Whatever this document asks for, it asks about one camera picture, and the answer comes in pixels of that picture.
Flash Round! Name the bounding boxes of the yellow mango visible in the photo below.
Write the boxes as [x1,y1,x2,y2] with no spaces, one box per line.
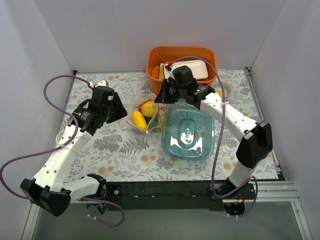
[132,110,147,130]

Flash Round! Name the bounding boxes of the clear zip top bag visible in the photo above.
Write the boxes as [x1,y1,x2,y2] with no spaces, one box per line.
[126,93,166,134]

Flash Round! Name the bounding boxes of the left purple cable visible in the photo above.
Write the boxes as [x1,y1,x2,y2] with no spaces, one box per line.
[0,74,125,228]

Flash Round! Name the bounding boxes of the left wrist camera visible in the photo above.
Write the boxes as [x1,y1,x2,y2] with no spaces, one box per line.
[88,80,109,89]

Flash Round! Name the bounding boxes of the clear blue glass dish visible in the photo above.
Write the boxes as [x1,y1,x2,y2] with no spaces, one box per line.
[161,99,215,161]

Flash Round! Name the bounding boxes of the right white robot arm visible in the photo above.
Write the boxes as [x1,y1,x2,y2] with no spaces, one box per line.
[155,65,273,199]

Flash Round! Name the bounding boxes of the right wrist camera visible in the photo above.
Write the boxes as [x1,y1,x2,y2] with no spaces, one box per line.
[163,61,173,76]

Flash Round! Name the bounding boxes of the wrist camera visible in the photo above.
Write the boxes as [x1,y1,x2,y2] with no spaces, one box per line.
[163,61,173,76]
[88,80,109,89]

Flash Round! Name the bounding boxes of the small orange pumpkin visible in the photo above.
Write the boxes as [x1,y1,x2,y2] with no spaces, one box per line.
[138,100,148,111]

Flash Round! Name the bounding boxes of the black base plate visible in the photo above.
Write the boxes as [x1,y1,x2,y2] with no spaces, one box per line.
[77,178,257,217]

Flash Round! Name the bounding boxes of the small patterned bowl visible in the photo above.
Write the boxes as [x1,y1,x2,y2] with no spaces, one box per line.
[212,82,232,98]

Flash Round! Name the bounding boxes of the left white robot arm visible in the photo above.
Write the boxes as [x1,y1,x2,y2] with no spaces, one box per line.
[20,85,127,217]

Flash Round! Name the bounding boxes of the orange plastic basin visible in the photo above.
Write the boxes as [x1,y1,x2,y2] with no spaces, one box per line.
[146,46,217,95]

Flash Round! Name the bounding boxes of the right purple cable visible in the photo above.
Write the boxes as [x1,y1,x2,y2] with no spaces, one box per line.
[169,56,258,218]

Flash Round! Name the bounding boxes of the purple cable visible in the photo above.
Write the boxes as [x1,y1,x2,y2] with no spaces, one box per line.
[169,56,258,218]
[0,74,125,228]

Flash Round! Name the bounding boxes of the white rectangular tray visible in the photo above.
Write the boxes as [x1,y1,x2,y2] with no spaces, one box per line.
[159,60,209,81]

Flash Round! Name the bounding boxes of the pale yellow lemon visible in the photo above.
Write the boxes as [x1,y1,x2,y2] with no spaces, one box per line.
[141,101,155,118]

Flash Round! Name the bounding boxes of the white cup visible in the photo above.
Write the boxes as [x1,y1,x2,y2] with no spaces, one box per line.
[55,130,65,148]

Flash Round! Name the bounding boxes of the tan plates in basin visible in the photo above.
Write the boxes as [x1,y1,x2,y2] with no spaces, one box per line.
[152,63,166,81]

